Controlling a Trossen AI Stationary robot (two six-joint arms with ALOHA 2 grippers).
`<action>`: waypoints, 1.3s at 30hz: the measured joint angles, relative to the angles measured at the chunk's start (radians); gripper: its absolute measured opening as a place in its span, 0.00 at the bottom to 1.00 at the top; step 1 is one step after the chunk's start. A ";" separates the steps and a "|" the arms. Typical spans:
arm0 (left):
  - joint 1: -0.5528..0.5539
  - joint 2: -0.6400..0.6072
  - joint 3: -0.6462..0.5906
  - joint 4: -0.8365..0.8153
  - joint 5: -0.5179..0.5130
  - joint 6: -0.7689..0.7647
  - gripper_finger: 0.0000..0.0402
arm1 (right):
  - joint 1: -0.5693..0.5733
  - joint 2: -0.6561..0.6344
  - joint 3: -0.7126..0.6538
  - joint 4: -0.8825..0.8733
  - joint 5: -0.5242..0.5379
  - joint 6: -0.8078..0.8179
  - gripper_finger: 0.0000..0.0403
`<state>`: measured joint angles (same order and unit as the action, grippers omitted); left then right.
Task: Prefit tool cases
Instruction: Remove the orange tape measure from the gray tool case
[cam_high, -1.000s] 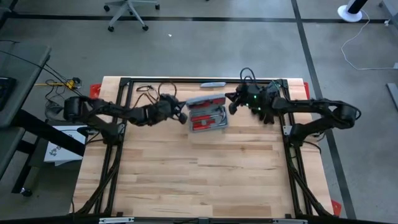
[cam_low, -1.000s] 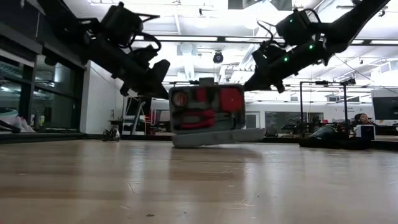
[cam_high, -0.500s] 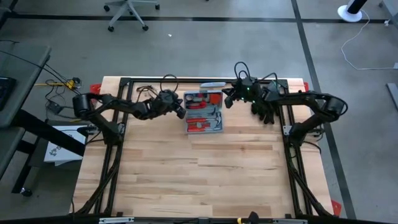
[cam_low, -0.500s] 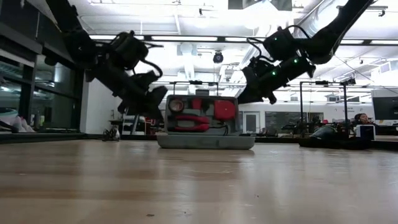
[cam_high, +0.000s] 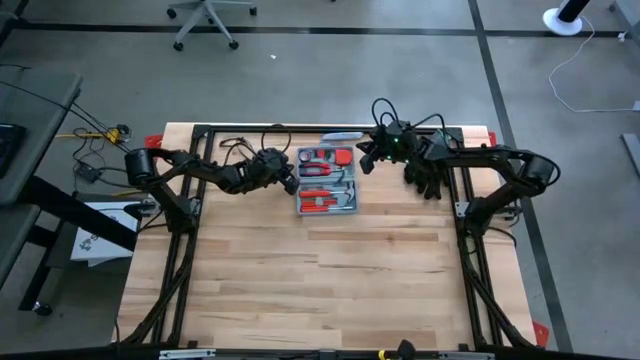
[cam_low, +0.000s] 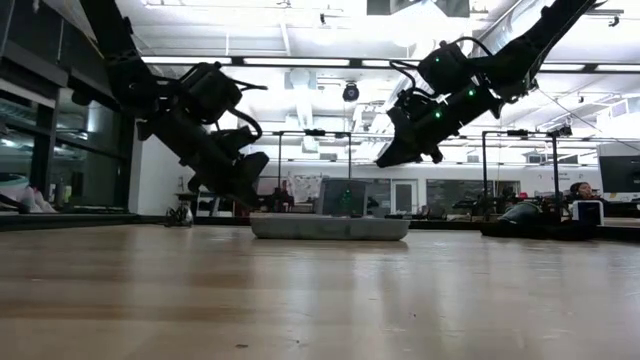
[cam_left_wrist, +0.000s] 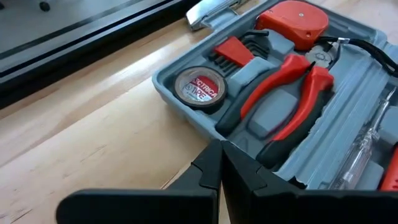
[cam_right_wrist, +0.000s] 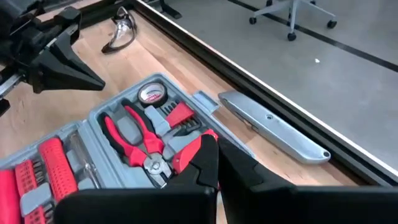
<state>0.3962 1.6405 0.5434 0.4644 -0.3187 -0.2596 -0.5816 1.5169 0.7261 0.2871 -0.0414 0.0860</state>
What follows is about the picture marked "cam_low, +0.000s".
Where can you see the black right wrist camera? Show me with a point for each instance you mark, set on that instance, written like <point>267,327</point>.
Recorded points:
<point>412,105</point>

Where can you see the white box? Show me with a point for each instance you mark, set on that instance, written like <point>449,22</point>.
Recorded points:
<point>589,212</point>

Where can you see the grey plastic tool case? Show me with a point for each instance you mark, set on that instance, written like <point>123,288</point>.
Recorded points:
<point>330,229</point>

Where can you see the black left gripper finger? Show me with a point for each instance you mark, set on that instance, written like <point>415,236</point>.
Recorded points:
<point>235,199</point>

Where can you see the black background rig frame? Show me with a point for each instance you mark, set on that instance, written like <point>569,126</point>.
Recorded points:
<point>315,132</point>
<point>555,175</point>

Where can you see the white cloth bundle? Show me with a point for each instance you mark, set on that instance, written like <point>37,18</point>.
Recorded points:
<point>35,202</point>

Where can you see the black computer monitor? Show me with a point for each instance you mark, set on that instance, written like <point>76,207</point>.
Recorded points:
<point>620,175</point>

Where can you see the white door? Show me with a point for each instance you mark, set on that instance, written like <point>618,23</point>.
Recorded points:
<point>404,197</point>

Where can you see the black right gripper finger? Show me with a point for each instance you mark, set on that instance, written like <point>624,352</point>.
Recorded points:
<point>400,156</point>

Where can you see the black work gloves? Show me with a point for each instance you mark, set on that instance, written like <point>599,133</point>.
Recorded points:
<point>530,230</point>

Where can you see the person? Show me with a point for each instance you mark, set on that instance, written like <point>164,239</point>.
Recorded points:
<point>582,190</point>

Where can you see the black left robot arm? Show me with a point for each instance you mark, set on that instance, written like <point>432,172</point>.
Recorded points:
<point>125,65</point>

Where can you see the black ceiling spotlight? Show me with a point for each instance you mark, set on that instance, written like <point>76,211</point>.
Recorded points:
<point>350,93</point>

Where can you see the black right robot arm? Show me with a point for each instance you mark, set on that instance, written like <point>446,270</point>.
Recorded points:
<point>540,40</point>

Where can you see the white printed poster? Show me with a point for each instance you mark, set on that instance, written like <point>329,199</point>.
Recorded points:
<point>305,187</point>

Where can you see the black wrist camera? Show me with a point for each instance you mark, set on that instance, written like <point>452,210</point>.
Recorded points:
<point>412,105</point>
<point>235,139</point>

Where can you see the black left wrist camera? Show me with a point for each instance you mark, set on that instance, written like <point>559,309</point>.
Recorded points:
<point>235,139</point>

